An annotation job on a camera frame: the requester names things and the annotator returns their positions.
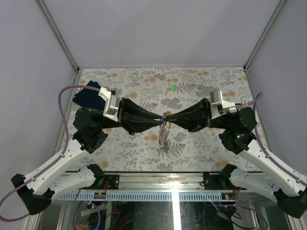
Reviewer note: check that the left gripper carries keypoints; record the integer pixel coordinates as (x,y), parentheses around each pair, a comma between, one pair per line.
(134,123)

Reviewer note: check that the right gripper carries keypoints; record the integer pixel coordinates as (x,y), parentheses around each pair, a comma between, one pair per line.
(194,118)

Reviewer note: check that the green capped key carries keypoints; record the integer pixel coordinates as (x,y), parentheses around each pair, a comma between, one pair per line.
(171,88)

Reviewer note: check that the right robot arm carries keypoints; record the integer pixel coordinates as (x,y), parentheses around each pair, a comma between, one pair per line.
(240,138)

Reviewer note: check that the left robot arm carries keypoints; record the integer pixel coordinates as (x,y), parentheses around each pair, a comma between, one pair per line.
(39,188)

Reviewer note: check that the floral tablecloth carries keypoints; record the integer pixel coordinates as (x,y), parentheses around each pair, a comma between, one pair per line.
(190,152)

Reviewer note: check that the dark blue folded cloth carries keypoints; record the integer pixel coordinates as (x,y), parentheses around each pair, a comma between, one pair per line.
(89,99)

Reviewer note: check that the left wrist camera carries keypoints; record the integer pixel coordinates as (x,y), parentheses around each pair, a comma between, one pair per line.
(111,104)

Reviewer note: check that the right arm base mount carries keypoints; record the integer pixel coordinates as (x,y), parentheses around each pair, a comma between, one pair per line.
(210,181)

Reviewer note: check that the aluminium front rail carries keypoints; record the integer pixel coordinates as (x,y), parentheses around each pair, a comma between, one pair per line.
(158,179)

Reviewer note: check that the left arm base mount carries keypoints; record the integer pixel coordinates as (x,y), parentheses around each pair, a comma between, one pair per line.
(110,182)

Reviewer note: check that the white slotted cable duct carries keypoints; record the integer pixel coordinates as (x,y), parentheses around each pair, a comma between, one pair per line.
(147,196)

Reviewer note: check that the left corner frame post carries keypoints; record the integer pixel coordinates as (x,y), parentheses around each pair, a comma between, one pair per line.
(56,32)

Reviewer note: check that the corner frame post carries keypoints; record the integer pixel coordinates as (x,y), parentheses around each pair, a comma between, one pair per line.
(265,32)
(56,32)

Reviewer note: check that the right corner frame post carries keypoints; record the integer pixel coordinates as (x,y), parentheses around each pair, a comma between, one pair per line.
(265,32)

